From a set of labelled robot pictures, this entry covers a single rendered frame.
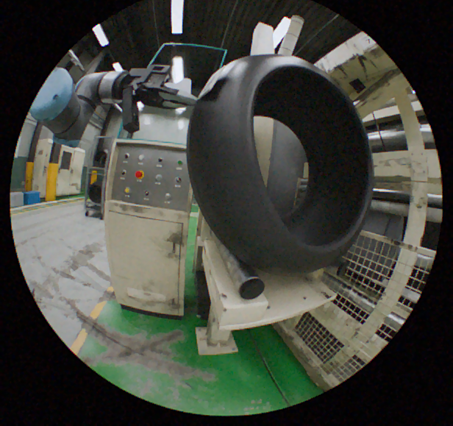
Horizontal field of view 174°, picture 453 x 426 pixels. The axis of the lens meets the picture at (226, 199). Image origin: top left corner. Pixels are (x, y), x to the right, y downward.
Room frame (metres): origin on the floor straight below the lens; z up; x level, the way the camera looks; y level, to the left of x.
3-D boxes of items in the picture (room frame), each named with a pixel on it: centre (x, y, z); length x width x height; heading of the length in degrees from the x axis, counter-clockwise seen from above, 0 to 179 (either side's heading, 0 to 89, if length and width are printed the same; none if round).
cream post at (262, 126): (0.65, -0.08, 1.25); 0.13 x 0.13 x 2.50; 14
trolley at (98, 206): (2.94, 3.17, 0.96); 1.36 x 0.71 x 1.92; 13
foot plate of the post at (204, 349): (0.65, -0.08, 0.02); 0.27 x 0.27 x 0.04; 14
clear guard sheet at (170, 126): (0.75, 0.46, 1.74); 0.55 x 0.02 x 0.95; 104
